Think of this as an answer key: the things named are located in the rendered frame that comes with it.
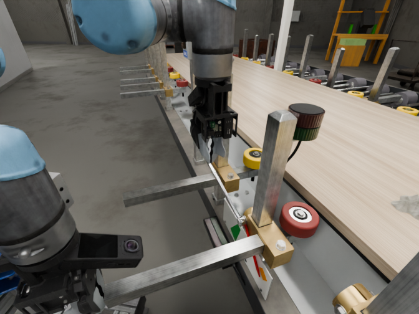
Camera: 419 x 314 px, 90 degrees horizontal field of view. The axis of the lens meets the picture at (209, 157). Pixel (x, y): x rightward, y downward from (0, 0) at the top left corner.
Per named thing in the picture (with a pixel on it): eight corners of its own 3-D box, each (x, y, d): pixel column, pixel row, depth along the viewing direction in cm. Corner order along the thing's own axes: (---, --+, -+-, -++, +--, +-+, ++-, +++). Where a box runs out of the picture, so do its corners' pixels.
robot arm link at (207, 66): (187, 50, 41) (226, 48, 43) (188, 75, 43) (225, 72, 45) (199, 55, 35) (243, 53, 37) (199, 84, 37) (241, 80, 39)
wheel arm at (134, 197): (125, 210, 59) (122, 199, 57) (125, 202, 62) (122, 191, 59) (260, 177, 71) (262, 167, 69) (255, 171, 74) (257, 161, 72)
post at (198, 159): (195, 166, 97) (191, 59, 72) (192, 160, 101) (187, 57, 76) (204, 164, 98) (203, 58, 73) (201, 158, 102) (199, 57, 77)
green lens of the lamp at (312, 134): (297, 143, 36) (300, 131, 35) (276, 129, 41) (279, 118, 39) (325, 137, 38) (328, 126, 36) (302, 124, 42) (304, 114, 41)
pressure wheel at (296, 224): (286, 263, 49) (298, 232, 42) (267, 235, 55) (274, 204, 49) (314, 252, 51) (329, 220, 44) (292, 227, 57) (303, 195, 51)
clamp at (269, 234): (270, 270, 45) (274, 256, 42) (241, 222, 56) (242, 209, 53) (292, 261, 47) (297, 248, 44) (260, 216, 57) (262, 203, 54)
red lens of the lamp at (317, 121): (300, 130, 35) (303, 118, 33) (279, 116, 39) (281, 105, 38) (329, 124, 36) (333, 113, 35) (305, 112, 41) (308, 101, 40)
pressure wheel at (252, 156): (261, 190, 69) (267, 161, 63) (238, 184, 72) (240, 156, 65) (265, 176, 75) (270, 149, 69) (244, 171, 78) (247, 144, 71)
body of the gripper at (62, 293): (47, 274, 36) (10, 228, 29) (101, 257, 38) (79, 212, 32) (33, 325, 30) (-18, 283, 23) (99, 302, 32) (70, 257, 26)
